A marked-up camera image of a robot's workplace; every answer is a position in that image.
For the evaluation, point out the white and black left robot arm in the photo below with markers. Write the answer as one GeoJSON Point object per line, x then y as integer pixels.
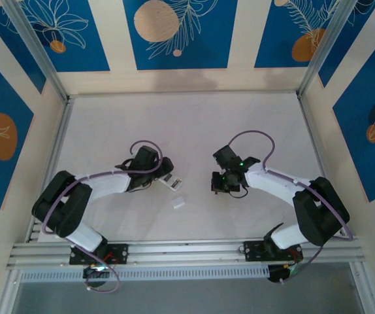
{"type": "Point", "coordinates": [109, 184]}

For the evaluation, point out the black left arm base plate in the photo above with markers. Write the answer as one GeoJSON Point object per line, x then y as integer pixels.
{"type": "Point", "coordinates": [119, 253]}

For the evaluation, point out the white battery compartment cover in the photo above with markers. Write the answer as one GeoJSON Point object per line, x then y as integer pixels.
{"type": "Point", "coordinates": [178, 202]}

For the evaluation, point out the aluminium mounting rail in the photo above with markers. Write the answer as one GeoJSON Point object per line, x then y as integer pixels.
{"type": "Point", "coordinates": [187, 250]}

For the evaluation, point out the black controller board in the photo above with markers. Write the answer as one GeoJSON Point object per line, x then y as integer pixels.
{"type": "Point", "coordinates": [279, 273]}
{"type": "Point", "coordinates": [96, 273]}

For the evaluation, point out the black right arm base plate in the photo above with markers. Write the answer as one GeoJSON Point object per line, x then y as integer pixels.
{"type": "Point", "coordinates": [253, 250]}

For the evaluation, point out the aluminium table side rail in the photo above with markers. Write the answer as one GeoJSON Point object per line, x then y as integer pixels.
{"type": "Point", "coordinates": [57, 140]}
{"type": "Point", "coordinates": [315, 144]}

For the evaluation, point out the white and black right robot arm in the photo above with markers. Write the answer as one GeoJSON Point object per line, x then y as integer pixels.
{"type": "Point", "coordinates": [272, 183]}

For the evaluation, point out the white remote control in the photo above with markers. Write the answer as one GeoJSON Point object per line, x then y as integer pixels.
{"type": "Point", "coordinates": [167, 179]}

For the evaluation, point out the aluminium frame post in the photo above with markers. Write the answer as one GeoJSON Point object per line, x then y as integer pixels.
{"type": "Point", "coordinates": [329, 49]}
{"type": "Point", "coordinates": [8, 294]}
{"type": "Point", "coordinates": [365, 288]}
{"type": "Point", "coordinates": [39, 49]}

